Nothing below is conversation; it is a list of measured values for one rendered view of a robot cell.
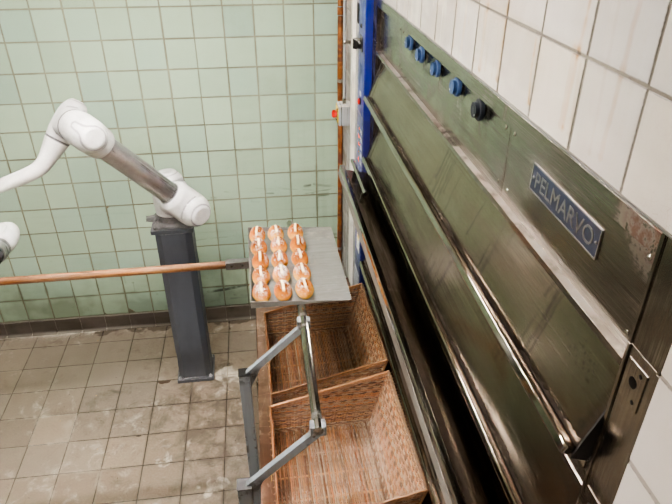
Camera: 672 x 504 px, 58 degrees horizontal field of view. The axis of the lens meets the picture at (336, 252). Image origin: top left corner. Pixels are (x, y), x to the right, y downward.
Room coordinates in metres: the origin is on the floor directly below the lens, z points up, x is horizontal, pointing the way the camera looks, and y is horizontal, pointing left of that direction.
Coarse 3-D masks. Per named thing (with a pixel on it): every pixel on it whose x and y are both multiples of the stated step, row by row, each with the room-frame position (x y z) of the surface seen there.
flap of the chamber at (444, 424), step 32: (384, 224) 1.93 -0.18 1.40; (384, 256) 1.69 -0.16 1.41; (416, 288) 1.53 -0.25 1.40; (416, 320) 1.36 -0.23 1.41; (416, 352) 1.21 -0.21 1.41; (448, 384) 1.10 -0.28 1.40; (448, 416) 0.99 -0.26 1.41; (448, 448) 0.90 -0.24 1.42; (480, 448) 0.91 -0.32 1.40; (480, 480) 0.82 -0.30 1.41
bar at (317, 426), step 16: (288, 224) 2.35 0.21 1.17; (304, 304) 1.75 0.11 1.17; (304, 320) 1.66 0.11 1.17; (288, 336) 1.66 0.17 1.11; (304, 336) 1.57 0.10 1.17; (272, 352) 1.65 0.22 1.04; (304, 352) 1.49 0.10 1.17; (240, 368) 1.66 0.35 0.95; (256, 368) 1.64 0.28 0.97; (240, 384) 1.62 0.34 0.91; (320, 416) 1.22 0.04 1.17; (320, 432) 1.18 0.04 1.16; (256, 448) 1.62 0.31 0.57; (288, 448) 1.19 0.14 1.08; (304, 448) 1.18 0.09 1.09; (256, 464) 1.62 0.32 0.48; (272, 464) 1.17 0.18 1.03; (240, 480) 1.18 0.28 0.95; (256, 480) 1.16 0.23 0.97; (240, 496) 1.14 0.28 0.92; (256, 496) 1.62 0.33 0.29
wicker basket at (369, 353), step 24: (360, 288) 2.35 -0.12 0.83; (264, 312) 2.29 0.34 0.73; (288, 312) 2.31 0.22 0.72; (312, 312) 2.32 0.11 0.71; (336, 312) 2.34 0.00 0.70; (360, 312) 2.24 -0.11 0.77; (312, 336) 2.29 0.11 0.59; (336, 336) 2.29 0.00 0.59; (360, 336) 2.15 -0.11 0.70; (288, 360) 2.12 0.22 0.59; (336, 360) 2.12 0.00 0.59; (360, 360) 2.05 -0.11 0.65; (384, 360) 1.82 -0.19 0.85; (288, 384) 1.96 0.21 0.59; (336, 384) 1.79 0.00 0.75
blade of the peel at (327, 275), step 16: (288, 240) 2.20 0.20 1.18; (320, 240) 2.20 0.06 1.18; (288, 256) 2.07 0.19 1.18; (320, 256) 2.07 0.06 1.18; (336, 256) 2.07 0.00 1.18; (272, 272) 1.95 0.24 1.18; (320, 272) 1.95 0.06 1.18; (336, 272) 1.95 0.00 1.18; (272, 288) 1.84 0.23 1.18; (320, 288) 1.84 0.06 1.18; (336, 288) 1.84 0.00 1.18; (256, 304) 1.73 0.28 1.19; (272, 304) 1.73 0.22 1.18; (288, 304) 1.74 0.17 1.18
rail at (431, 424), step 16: (352, 192) 2.11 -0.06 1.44; (368, 240) 1.74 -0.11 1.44; (384, 288) 1.46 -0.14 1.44; (400, 336) 1.24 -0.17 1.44; (416, 368) 1.12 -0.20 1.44; (416, 384) 1.06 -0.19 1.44; (432, 416) 0.96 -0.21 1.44; (432, 432) 0.92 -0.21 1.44; (448, 464) 0.83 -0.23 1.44; (448, 480) 0.79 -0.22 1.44
